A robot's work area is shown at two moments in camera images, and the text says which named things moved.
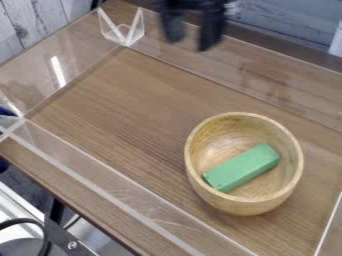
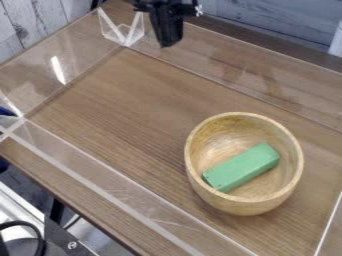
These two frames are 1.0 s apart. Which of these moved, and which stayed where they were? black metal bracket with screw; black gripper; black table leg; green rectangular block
Moved: black gripper
Stayed: black metal bracket with screw; green rectangular block; black table leg
